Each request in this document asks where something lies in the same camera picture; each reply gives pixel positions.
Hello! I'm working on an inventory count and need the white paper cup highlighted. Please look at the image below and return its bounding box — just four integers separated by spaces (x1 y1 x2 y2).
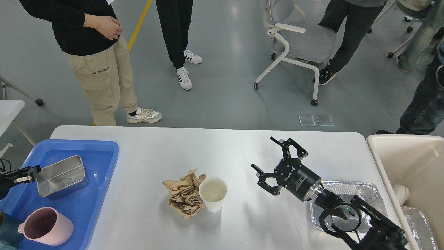
199 177 227 213

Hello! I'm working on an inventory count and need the grey white office chair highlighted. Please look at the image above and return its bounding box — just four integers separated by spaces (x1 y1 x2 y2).
253 0 336 106

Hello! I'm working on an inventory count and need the beige plastic bin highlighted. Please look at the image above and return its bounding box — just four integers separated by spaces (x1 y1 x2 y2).
366 134 444 250

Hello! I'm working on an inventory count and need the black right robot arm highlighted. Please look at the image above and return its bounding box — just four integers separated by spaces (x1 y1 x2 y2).
252 138 408 250

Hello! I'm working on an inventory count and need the pink ribbed mug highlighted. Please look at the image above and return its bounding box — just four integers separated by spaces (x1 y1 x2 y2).
17 206 74 246

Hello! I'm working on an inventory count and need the person in dark trousers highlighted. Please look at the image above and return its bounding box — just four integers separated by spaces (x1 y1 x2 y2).
319 0 387 85

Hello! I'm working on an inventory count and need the person in black trousers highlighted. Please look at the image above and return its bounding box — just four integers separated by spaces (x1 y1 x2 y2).
156 0 203 91

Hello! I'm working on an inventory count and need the crumpled foil in bin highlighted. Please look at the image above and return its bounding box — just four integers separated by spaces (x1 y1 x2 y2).
401 206 439 250

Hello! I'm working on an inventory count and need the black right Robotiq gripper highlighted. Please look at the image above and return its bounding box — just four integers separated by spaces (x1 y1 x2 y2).
251 136 322 202

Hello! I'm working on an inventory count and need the person in blue jeans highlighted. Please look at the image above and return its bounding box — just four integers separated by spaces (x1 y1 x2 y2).
397 0 444 72

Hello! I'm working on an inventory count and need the white side table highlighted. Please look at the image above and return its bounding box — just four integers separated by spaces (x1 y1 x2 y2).
0 100 36 146

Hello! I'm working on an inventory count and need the person in khaki trousers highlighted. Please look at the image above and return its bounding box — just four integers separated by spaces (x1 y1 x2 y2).
20 0 162 126

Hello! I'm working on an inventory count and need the crumpled brown paper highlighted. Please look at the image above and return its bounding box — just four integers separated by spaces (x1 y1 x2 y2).
162 169 207 219

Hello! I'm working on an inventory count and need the stainless steel rectangular tray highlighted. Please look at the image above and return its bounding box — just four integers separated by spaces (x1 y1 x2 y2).
37 155 88 200

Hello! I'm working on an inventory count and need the person in dark jeans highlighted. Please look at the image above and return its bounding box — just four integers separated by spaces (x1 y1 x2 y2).
395 43 444 135

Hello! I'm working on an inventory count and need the teal object at corner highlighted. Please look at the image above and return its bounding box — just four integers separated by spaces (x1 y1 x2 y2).
0 212 24 250

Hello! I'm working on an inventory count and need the blue plastic tray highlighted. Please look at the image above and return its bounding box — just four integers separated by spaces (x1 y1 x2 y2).
0 139 119 250

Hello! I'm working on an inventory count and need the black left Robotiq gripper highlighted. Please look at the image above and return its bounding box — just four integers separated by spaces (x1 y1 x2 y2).
0 166 41 199

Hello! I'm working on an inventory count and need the aluminium foil tray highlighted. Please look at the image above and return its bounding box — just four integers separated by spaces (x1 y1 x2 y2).
309 180 387 233

